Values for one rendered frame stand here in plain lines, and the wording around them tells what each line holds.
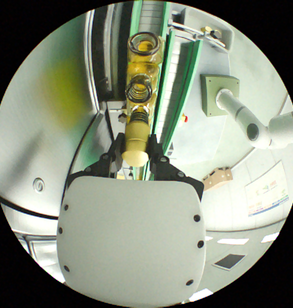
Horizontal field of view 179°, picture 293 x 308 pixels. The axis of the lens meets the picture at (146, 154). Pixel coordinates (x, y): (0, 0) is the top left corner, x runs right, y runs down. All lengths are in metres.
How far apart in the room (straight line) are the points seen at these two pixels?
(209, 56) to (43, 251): 0.76
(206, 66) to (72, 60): 0.52
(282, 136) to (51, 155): 0.51
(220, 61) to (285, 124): 0.42
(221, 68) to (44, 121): 0.66
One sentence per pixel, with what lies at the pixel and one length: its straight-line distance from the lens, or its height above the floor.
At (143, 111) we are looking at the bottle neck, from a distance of 0.16.
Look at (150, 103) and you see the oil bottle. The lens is 0.18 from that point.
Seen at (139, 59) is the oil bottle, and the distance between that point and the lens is 0.16.
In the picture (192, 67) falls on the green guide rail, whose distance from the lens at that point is 0.32.
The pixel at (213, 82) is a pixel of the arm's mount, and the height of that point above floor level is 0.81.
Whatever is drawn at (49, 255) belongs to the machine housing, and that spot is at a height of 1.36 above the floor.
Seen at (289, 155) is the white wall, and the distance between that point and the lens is 3.61.
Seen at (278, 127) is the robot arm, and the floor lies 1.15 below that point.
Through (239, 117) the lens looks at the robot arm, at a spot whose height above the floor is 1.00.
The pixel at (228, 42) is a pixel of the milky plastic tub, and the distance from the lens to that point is 0.58.
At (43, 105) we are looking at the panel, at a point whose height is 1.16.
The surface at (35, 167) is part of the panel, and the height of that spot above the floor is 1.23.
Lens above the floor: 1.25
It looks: 34 degrees down
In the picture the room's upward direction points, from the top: 179 degrees counter-clockwise
